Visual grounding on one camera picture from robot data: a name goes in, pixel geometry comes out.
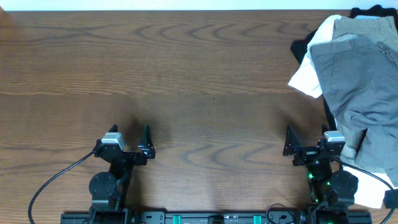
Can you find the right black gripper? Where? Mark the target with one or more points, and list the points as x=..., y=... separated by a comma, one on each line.
x=306, y=154

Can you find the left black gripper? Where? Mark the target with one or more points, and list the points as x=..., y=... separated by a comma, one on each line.
x=147, y=150

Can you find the dark grey shorts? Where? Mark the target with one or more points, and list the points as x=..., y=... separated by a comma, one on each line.
x=358, y=78

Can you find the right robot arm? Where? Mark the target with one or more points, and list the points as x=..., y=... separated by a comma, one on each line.
x=331, y=191

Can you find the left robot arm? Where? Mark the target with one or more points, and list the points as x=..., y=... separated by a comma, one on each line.
x=109, y=189

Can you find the white garment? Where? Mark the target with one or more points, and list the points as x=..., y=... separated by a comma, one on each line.
x=305, y=78

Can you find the black garment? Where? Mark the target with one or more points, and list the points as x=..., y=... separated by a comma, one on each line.
x=299, y=47

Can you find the khaki shorts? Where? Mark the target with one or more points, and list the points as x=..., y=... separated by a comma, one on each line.
x=382, y=29

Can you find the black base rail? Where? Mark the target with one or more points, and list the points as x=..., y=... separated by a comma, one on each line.
x=184, y=218

